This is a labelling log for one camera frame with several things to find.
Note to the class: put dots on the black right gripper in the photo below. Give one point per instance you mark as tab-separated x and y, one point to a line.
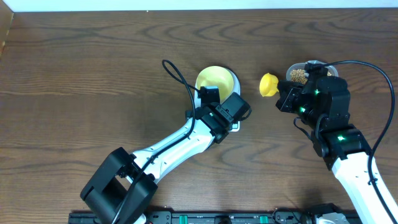
286	96

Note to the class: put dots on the yellow measuring scoop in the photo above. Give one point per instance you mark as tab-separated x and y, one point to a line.
268	85

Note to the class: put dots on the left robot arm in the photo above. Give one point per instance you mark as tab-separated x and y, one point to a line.
124	184

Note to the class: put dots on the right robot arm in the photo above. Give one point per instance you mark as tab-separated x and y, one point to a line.
323	105

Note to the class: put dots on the pale yellow plastic bowl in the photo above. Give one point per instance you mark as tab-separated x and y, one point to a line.
216	76

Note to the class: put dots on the white digital kitchen scale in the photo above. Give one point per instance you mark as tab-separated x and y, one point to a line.
237	89

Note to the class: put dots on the pile of soybeans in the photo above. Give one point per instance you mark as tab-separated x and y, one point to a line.
298	75

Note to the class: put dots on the clear plastic container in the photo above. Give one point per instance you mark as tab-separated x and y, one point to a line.
300	66

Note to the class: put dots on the cardboard panel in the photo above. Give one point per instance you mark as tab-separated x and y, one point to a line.
6	18

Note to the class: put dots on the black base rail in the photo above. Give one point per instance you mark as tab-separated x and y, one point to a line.
324	213

